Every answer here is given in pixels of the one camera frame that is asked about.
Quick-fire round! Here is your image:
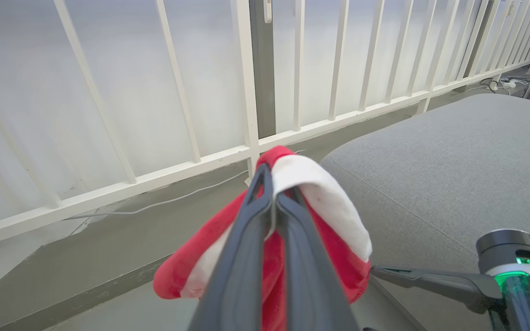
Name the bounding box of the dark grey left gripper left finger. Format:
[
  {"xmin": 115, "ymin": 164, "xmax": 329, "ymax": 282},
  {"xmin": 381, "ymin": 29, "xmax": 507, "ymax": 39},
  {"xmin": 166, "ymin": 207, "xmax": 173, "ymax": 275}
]
[{"xmin": 187, "ymin": 163, "xmax": 275, "ymax": 331}]

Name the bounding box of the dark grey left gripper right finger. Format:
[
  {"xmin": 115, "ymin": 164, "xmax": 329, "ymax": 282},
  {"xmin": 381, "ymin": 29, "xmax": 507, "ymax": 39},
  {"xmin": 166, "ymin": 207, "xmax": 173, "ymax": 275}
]
[{"xmin": 275, "ymin": 186, "xmax": 361, "ymax": 331}]

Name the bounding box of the grey fabric sofa seat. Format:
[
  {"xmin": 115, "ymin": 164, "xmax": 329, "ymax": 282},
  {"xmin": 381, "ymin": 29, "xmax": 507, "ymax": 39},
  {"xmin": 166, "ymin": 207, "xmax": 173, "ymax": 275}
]
[{"xmin": 320, "ymin": 93, "xmax": 530, "ymax": 331}]

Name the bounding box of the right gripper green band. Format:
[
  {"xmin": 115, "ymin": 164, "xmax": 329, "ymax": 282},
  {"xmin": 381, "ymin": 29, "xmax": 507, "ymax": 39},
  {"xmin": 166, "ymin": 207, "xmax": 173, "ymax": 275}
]
[{"xmin": 369, "ymin": 229, "xmax": 530, "ymax": 331}]

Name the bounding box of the white metal railing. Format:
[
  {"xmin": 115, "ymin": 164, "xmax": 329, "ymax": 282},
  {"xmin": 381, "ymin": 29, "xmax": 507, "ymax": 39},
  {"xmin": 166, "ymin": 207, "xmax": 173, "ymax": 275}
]
[{"xmin": 0, "ymin": 0, "xmax": 530, "ymax": 251}]

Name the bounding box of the thin white floor cable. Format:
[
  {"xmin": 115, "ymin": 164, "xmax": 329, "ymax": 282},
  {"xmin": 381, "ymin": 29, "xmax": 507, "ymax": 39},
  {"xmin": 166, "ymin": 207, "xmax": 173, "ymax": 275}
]
[{"xmin": 65, "ymin": 170, "xmax": 250, "ymax": 220}]

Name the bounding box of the white power strip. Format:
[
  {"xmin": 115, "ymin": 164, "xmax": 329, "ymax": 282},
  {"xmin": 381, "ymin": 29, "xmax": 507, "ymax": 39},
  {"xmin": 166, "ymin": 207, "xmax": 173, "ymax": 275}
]
[{"xmin": 499, "ymin": 78, "xmax": 530, "ymax": 90}]

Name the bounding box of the red and white varsity jacket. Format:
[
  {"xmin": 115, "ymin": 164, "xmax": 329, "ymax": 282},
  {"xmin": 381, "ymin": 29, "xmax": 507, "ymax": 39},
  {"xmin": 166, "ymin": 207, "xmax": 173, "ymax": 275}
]
[{"xmin": 153, "ymin": 146, "xmax": 373, "ymax": 331}]

